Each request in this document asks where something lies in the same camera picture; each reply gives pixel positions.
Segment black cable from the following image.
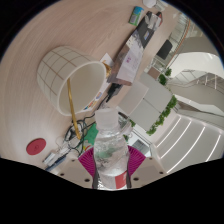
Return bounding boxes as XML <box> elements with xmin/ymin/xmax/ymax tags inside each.
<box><xmin>63</xmin><ymin>113</ymin><xmax>98</xmax><ymax>156</ymax></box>

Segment open grey notebook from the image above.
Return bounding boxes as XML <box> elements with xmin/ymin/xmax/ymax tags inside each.
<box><xmin>106</xmin><ymin>31</ymin><xmax>151</xmax><ymax>86</ymax></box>

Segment black flat device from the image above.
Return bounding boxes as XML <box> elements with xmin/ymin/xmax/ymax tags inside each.
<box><xmin>105</xmin><ymin>82</ymin><xmax>124</xmax><ymax>103</ymax></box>

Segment flat round red coaster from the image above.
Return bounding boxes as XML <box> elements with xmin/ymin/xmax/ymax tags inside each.
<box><xmin>25</xmin><ymin>137</ymin><xmax>48</xmax><ymax>157</ymax></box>

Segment small teal item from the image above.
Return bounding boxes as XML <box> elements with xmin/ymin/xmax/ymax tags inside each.
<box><xmin>128</xmin><ymin>5</ymin><xmax>145</xmax><ymax>27</ymax></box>

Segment clear red-labelled water bottle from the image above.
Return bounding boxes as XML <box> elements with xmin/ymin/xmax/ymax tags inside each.
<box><xmin>92</xmin><ymin>107</ymin><xmax>131</xmax><ymax>191</ymax></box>

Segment small white object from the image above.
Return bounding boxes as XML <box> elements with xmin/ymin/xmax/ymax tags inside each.
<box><xmin>142</xmin><ymin>0</ymin><xmax>158</xmax><ymax>9</ymax></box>

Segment ceiling light strips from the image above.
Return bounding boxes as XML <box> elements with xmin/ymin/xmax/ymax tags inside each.
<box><xmin>156</xmin><ymin>114</ymin><xmax>224</xmax><ymax>174</ymax></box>

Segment dark printed packet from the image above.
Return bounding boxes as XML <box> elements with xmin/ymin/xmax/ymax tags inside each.
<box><xmin>131</xmin><ymin>10</ymin><xmax>164</xmax><ymax>51</ymax></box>

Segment small white box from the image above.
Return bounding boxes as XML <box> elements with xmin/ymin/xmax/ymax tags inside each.
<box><xmin>42</xmin><ymin>150</ymin><xmax>61</xmax><ymax>164</ymax></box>

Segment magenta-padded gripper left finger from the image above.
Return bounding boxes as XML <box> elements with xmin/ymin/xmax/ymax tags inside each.
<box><xmin>49</xmin><ymin>147</ymin><xmax>100</xmax><ymax>190</ymax></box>

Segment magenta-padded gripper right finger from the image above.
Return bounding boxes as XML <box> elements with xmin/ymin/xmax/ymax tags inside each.
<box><xmin>125</xmin><ymin>145</ymin><xmax>168</xmax><ymax>189</ymax></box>

